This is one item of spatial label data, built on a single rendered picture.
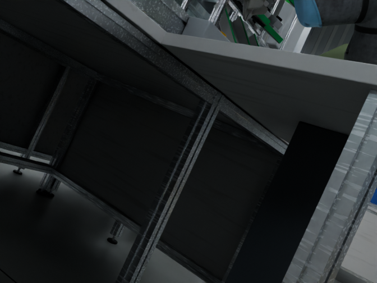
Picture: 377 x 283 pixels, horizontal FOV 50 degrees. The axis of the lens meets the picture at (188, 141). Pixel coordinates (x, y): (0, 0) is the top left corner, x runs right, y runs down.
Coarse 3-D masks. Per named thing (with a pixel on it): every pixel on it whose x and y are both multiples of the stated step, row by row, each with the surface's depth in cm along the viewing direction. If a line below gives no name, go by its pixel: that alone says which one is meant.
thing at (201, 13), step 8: (176, 0) 256; (192, 0) 249; (200, 0) 245; (208, 0) 242; (216, 0) 239; (192, 8) 247; (200, 8) 244; (208, 8) 241; (200, 16) 242; (208, 16) 239; (248, 32) 270
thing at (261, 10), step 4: (264, 0) 120; (256, 8) 121; (260, 8) 120; (264, 8) 119; (252, 12) 121; (256, 12) 120; (260, 12) 120; (264, 12) 119; (248, 16) 120; (244, 20) 120
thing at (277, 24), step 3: (273, 15) 162; (270, 18) 162; (273, 18) 161; (276, 18) 160; (279, 18) 161; (273, 21) 161; (276, 21) 160; (279, 21) 161; (270, 24) 161; (273, 24) 160; (276, 24) 161; (279, 24) 162; (282, 24) 162; (273, 27) 160; (276, 27) 162; (279, 27) 163; (276, 30) 161
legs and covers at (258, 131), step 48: (96, 0) 75; (48, 48) 220; (144, 48) 88; (96, 96) 253; (144, 96) 226; (96, 144) 242; (144, 144) 224; (192, 144) 116; (240, 144) 194; (96, 192) 233; (144, 192) 216; (192, 192) 201; (240, 192) 188; (144, 240) 116; (192, 240) 194; (240, 240) 177
